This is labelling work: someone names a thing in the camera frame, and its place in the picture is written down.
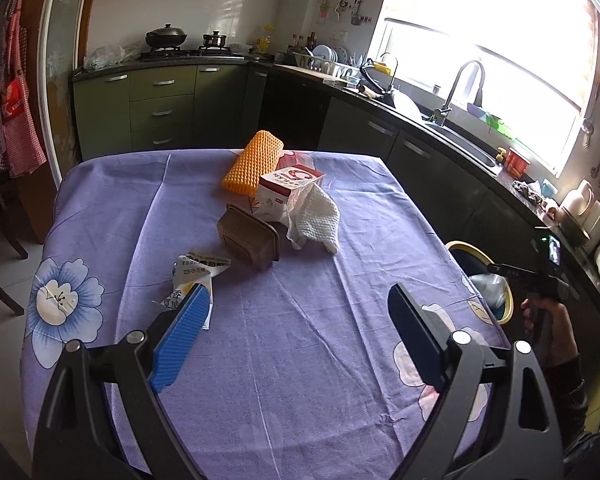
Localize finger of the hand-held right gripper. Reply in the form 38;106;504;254
486;261;536;283

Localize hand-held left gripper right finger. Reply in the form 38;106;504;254
387;282;566;480

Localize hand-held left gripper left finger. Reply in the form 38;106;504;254
32;282;213;480

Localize yellow rimmed trash bin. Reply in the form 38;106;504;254
445;240;513;326

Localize white printed wrapper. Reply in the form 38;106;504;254
151;248;232;332

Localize dark brown plastic container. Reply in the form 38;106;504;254
216;203;281;272

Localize white paper towel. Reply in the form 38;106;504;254
286;183;341;254

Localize red and white carton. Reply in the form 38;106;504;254
252;162;327;223

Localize orange mesh roll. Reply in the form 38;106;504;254
221;130;285;196

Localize person's right forearm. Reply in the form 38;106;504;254
542;352;600;461

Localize person's right hand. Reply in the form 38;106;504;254
521;296;579;367

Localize dark metal bowl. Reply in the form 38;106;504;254
555;207;591;246

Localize white box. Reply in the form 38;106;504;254
582;200;600;256

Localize dark rag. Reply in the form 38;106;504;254
511;180;546;203

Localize white jug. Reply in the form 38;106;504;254
562;180;593;216

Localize red cup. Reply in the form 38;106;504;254
506;147;531;176

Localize purple floral tablecloth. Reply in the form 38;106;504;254
20;147;511;480

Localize dark lower cabinets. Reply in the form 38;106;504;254
245;67;600;311

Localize steel sink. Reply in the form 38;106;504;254
422;120;498;168

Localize green plastic basket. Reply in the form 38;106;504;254
485;112;518;138

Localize steel kitchen faucet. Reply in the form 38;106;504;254
434;60;486;128

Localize white plate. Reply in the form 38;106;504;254
392;91;423;121

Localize green lower cabinets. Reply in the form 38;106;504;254
72;62;251;161

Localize black frying pan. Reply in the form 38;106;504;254
358;58;396;106

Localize small black faucet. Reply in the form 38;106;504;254
380;52;400;91

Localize window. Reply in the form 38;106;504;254
367;0;600;176

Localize dish rack with dishes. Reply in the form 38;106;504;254
287;44;361;83

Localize red checked apron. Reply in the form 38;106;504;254
0;0;48;178

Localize gas stove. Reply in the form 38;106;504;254
140;46;246;61

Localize clear plastic bag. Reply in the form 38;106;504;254
83;44;141;71

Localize wooden cutting board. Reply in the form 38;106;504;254
275;62;331;81

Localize black wok with lid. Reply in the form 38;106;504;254
145;23;188;51

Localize glass sliding door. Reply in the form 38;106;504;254
37;0;98;186

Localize dark sauce bottles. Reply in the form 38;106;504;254
291;31;318;53

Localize hanging kitchen utensils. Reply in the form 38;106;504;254
317;0;373;26

